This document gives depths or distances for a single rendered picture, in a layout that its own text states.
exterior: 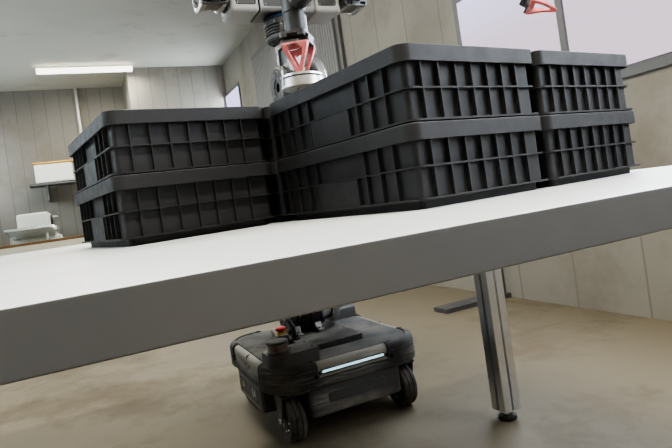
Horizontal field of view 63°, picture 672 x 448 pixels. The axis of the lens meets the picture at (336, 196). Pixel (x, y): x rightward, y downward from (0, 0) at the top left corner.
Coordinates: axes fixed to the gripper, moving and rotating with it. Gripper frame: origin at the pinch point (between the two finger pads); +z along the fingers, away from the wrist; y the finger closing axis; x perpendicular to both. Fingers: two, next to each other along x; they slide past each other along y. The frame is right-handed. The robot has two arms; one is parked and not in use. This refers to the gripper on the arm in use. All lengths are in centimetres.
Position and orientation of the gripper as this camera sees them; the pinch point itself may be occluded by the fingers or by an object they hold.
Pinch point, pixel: (301, 72)
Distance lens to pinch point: 140.5
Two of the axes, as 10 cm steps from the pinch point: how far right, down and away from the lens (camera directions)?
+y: 2.0, -0.3, 9.8
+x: -9.7, 1.2, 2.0
